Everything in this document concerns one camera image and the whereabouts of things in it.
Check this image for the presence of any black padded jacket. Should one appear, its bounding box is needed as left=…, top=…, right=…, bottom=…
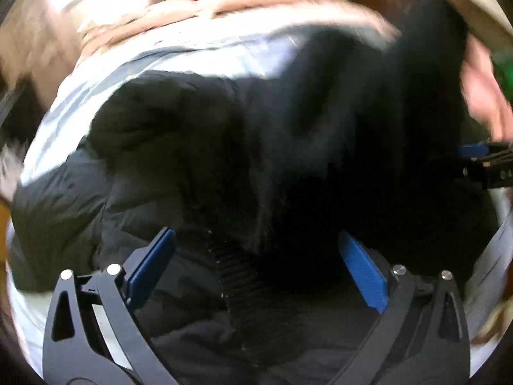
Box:
left=9, top=0, right=497, bottom=384

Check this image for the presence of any pink fluffy blanket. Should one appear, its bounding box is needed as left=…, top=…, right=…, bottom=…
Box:
left=461, top=35, right=512, bottom=142

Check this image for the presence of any pink floral bed cover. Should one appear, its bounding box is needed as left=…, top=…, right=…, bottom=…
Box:
left=79, top=0, right=399, bottom=61

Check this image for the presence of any light blue plaid sheet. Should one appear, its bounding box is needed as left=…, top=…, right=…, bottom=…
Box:
left=8, top=26, right=512, bottom=384

